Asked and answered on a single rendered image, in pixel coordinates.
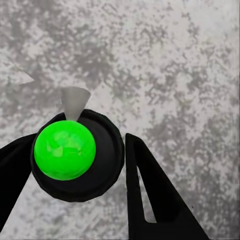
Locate insectifuge atomizer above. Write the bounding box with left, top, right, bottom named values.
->
left=30, top=86, right=126, bottom=203

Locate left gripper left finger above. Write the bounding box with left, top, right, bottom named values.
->
left=0, top=133, right=37, bottom=233

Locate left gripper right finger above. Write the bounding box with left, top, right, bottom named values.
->
left=125, top=132, right=210, bottom=240

